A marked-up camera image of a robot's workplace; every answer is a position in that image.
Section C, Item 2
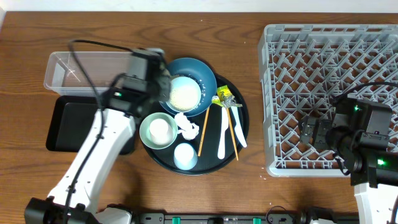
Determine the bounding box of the white paper cup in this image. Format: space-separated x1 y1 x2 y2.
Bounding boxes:
149 118 173 145

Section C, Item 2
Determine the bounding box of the grey dishwasher rack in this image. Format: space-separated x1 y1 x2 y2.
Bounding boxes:
257 24 397 177

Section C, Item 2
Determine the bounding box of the light blue plastic knife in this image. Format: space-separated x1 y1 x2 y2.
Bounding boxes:
231 106 247 147

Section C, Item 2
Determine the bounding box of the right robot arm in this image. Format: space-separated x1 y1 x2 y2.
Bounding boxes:
298 96 397 223

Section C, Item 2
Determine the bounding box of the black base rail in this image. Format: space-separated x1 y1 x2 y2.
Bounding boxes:
136 212 361 224

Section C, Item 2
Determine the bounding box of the right wooden chopstick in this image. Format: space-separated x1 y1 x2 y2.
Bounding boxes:
226 108 239 161

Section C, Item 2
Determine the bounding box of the light blue bowl with rice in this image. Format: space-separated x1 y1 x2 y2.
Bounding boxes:
166 77 201 113

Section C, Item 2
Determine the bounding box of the white tissue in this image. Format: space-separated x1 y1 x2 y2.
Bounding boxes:
174 113 199 141

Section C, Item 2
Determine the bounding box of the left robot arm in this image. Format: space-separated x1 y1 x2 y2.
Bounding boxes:
24 49 170 223

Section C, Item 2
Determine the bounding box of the left wooden chopstick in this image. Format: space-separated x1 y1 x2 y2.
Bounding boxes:
198 107 210 157

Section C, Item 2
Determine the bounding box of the mint green bowl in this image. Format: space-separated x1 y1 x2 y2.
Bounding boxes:
139 113 178 150

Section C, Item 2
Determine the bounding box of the wooden chopstick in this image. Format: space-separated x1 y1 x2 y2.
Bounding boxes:
226 108 239 161
198 107 210 157

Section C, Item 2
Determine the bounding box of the round black serving tray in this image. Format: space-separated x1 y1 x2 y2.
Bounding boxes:
142 74 249 175

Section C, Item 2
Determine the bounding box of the clear plastic waste bin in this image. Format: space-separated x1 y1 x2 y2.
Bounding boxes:
44 52 134 96

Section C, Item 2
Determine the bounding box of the light blue cup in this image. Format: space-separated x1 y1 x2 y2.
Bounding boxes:
174 143 198 170

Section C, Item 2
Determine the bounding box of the black rectangular tray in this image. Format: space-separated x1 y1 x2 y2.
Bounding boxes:
45 95 136 156

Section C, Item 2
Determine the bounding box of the yellow foil snack wrapper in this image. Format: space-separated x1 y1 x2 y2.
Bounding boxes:
211 85 242 108

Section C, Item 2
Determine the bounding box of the dark blue plate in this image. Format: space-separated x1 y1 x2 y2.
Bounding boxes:
167 58 217 117

